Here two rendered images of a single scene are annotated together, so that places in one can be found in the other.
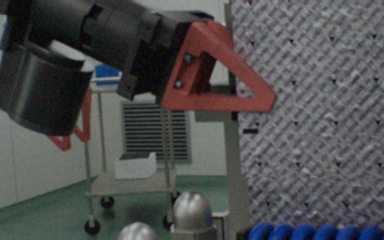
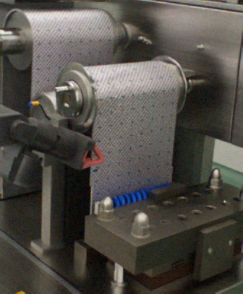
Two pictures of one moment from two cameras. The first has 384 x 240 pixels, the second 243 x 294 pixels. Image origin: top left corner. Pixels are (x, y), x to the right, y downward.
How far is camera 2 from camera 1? 1.06 m
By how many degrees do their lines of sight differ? 65
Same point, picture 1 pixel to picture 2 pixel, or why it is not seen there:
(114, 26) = (66, 142)
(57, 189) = not seen: outside the picture
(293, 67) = (109, 147)
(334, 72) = (120, 147)
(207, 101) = (89, 163)
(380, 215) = (127, 188)
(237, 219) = (53, 199)
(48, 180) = not seen: outside the picture
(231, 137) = (54, 170)
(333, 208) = (116, 189)
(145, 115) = not seen: outside the picture
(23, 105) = (27, 178)
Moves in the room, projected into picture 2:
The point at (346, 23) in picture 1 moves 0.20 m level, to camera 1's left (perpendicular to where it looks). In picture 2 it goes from (124, 131) to (79, 157)
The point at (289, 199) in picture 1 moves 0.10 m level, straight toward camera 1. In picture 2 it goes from (104, 190) to (145, 201)
